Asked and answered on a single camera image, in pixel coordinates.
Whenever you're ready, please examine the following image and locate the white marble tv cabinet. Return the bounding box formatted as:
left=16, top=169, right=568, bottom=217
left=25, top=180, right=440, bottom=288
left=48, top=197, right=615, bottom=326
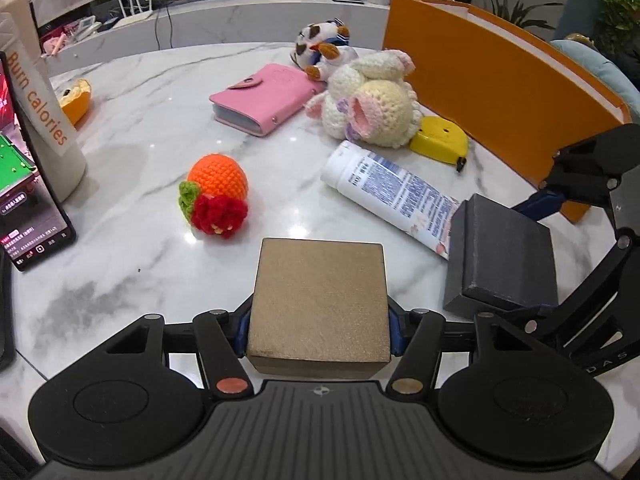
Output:
left=30, top=0, right=481, bottom=78

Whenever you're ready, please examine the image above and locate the black cable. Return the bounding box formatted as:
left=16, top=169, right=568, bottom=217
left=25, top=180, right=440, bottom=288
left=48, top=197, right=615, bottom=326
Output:
left=154, top=6, right=174, bottom=51

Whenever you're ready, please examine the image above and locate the cream crocheted bunny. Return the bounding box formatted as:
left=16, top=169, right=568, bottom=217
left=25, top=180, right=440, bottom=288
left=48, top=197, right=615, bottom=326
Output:
left=305, top=50, right=425, bottom=148

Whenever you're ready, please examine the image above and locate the yellow tape measure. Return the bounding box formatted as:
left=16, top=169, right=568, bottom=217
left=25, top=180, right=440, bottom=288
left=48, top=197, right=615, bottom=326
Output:
left=409, top=115, right=470, bottom=173

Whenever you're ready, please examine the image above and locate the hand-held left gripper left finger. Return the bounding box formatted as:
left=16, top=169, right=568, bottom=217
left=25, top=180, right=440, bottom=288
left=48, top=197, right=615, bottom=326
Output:
left=100, top=297, right=254, bottom=400

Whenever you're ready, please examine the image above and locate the gold square box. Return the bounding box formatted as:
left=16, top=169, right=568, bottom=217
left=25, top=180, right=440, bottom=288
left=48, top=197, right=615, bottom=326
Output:
left=246, top=237, right=392, bottom=380

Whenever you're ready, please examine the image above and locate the white router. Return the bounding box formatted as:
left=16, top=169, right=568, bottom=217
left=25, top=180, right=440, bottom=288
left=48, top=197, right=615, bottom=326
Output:
left=116, top=0, right=153, bottom=24

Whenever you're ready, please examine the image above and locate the black flat object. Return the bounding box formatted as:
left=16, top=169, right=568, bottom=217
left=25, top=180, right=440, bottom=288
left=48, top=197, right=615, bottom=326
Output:
left=0, top=255, right=16, bottom=372

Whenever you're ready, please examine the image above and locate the crocheted orange with red flower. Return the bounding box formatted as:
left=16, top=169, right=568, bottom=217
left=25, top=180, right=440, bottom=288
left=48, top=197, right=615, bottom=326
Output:
left=178, top=155, right=250, bottom=238

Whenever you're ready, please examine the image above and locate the black phone with lit screen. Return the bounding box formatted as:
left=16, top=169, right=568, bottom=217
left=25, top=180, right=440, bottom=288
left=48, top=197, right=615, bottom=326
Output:
left=0, top=50, right=78, bottom=273

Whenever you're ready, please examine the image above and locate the light blue pillow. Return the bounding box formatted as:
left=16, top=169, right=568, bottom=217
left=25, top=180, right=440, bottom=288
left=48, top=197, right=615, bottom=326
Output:
left=550, top=37, right=640, bottom=116

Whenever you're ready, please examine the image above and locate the white printed tube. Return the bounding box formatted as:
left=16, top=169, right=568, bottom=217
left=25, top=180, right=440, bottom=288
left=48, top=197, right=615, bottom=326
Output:
left=320, top=140, right=461, bottom=261

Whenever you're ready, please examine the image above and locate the white bottle with orange lettering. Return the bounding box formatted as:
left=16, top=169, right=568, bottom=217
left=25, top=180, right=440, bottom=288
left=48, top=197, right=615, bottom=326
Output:
left=0, top=0, right=88, bottom=201

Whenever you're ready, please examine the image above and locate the dark grey box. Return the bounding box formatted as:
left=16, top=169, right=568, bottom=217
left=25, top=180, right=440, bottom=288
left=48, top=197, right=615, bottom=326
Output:
left=442, top=192, right=559, bottom=321

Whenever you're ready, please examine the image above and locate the pink card holder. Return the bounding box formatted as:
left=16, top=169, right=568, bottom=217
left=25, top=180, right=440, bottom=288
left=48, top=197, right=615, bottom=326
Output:
left=209, top=63, right=327, bottom=138

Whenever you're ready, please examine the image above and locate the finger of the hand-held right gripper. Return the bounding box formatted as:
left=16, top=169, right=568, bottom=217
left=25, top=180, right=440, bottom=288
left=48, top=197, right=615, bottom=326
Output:
left=512, top=124, right=640, bottom=223
left=492, top=227, right=640, bottom=348

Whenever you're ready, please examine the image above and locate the orange storage box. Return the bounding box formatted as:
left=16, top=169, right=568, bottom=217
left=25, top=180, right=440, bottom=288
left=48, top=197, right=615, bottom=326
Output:
left=382, top=0, right=633, bottom=223

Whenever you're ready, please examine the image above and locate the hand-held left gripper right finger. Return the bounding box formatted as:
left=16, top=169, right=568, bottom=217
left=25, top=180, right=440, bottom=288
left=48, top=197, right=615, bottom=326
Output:
left=387, top=300, right=531, bottom=397

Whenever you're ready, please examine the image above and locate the plush dog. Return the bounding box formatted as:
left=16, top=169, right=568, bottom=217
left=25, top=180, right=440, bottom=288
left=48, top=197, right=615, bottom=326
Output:
left=290, top=19, right=358, bottom=81

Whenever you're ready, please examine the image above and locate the bushy green plant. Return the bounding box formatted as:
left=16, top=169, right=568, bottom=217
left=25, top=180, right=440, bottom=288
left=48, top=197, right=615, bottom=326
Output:
left=592, top=0, right=640, bottom=56

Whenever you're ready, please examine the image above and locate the pink clutter on shelf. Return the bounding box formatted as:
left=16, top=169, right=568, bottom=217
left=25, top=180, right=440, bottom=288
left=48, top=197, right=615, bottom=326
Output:
left=39, top=16, right=121, bottom=57

